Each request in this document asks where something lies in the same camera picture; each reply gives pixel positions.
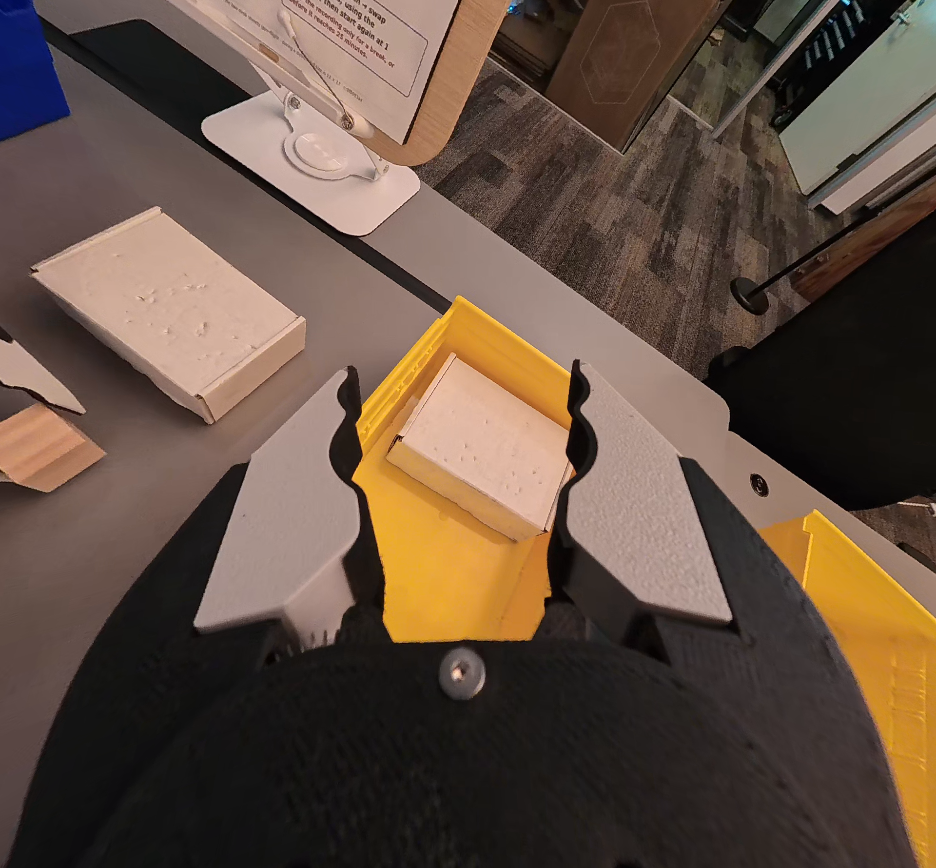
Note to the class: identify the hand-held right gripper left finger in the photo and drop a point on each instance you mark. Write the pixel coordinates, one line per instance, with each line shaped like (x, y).
(292, 502)

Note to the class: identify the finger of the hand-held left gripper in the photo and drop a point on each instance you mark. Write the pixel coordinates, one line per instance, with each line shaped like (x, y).
(25, 370)

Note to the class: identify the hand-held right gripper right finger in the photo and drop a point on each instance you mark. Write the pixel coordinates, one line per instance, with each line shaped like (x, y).
(636, 509)

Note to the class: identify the natural wooden cube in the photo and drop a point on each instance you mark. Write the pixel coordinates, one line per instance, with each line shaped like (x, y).
(51, 451)

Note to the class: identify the white cardboard mailer box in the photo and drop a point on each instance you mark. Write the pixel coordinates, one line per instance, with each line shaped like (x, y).
(168, 305)
(482, 451)

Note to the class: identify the yellow plastic bin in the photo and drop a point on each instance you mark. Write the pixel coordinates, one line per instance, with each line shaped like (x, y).
(439, 575)

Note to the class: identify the blue plastic bin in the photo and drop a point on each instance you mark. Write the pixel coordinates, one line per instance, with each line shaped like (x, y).
(25, 78)

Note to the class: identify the large cardboard box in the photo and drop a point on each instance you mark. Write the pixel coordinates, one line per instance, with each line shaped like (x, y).
(629, 41)

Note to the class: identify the black pole stand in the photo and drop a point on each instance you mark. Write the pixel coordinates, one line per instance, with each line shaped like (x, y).
(749, 295)

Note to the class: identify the white board stand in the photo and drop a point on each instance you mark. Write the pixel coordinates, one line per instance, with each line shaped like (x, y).
(248, 133)

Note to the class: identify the instruction sheet on stand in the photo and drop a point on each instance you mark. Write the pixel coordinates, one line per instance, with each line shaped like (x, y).
(475, 41)

